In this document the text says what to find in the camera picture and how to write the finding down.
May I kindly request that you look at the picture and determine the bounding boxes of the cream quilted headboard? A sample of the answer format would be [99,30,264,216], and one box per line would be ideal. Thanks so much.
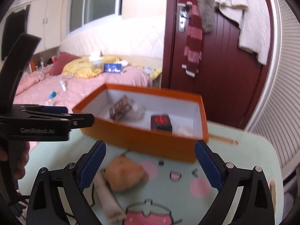
[60,16,166,61]

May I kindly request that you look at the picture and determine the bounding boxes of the green cartoon desktop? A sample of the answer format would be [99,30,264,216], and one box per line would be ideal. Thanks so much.
[17,119,284,225]

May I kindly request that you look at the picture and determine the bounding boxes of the silver door handle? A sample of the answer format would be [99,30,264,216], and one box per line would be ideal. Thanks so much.
[178,7,188,32]

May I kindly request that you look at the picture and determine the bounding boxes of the dark red door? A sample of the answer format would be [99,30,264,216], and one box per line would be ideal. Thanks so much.
[162,0,275,129]

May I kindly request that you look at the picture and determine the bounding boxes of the brown plush toy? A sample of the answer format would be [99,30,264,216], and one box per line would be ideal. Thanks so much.
[104,157,146,191]

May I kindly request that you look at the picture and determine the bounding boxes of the yellow patterned cloth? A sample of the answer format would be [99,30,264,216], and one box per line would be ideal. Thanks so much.
[143,67,162,80]

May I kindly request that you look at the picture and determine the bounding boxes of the bubble wrap bundle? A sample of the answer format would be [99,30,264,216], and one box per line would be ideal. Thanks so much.
[127,100,146,121]

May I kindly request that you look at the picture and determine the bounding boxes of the orange cardboard box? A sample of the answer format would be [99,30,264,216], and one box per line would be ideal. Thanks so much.
[71,83,209,163]

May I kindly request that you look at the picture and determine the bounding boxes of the white wall cabinets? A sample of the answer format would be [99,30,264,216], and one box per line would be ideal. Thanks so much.
[5,0,68,59]

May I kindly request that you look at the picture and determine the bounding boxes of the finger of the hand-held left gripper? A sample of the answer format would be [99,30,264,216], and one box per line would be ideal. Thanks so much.
[0,33,42,113]
[20,105,95,129]

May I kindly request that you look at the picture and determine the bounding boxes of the white paper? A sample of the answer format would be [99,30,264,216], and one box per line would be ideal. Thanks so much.
[176,125,195,136]

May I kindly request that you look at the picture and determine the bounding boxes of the brown card box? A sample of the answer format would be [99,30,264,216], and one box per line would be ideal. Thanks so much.
[109,95,132,120]

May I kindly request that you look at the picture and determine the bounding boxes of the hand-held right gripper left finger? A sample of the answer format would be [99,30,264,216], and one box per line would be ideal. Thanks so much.
[27,140,107,225]

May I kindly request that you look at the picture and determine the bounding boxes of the black hanging garment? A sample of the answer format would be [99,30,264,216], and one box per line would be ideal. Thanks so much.
[1,5,31,60]

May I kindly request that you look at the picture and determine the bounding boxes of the white louvered door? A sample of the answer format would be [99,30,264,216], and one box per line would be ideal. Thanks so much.
[246,0,300,179]

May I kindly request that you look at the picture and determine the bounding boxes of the white knitted sweater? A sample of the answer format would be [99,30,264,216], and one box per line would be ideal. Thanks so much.
[211,0,271,66]

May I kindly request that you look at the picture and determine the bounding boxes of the grey fur scarf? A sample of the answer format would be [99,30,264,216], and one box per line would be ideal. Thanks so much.
[194,0,215,34]

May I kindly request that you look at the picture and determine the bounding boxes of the red white striped scarf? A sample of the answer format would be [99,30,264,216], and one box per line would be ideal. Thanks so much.
[177,0,203,78]

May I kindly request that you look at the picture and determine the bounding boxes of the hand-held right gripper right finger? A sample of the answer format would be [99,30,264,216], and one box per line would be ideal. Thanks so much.
[194,139,275,225]

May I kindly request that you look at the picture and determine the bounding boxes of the white tissue pack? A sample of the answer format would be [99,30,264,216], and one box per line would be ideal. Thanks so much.
[88,52,104,66]

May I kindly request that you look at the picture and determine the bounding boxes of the dark block with red mark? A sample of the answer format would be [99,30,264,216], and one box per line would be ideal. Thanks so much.
[150,114,173,134]

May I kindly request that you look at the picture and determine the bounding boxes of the dark red pillow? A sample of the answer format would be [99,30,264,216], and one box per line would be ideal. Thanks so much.
[48,52,79,75]

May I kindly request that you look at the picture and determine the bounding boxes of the person's left hand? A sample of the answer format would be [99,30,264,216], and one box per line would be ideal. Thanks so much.
[0,143,30,181]

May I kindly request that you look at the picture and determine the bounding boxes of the yellow pillow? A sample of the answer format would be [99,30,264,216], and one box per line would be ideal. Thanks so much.
[62,56,122,78]

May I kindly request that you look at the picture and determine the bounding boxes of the cream tube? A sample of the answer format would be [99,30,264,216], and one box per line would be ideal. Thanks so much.
[94,172,127,223]

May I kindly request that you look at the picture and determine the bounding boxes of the window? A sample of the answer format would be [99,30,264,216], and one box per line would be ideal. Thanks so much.
[68,0,125,33]

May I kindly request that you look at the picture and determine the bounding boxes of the smartphone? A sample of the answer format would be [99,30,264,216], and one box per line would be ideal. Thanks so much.
[103,63,122,74]

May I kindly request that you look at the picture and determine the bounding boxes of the pink blanket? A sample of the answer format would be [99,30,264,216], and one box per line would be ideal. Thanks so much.
[14,66,153,150]

